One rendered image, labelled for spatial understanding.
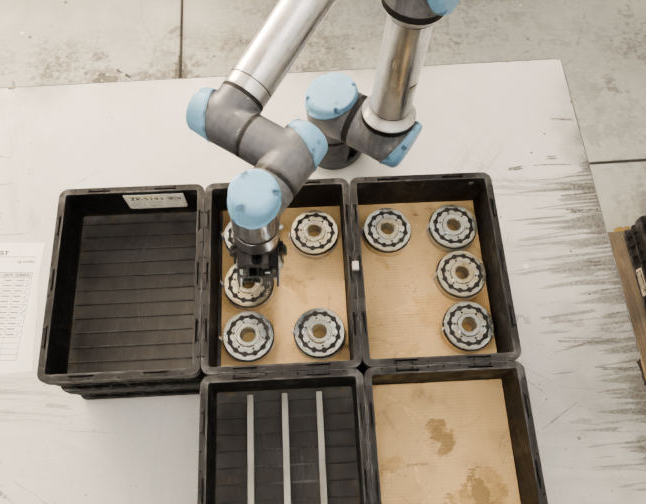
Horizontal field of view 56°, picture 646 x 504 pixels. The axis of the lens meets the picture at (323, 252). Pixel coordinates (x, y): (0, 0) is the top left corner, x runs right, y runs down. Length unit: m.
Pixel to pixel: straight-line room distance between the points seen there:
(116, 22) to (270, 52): 1.97
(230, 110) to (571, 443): 0.99
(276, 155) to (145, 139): 0.80
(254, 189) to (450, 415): 0.64
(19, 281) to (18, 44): 1.58
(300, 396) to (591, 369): 0.66
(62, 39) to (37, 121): 1.18
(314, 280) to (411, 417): 0.34
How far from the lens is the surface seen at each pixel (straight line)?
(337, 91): 1.37
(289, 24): 1.02
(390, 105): 1.26
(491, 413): 1.28
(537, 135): 1.71
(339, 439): 1.24
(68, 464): 1.46
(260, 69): 0.99
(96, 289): 1.38
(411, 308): 1.30
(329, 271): 1.31
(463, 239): 1.34
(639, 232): 2.23
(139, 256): 1.38
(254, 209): 0.85
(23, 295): 1.58
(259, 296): 1.27
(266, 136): 0.93
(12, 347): 1.55
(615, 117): 2.76
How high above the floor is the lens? 2.06
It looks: 68 degrees down
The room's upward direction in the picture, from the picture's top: 1 degrees clockwise
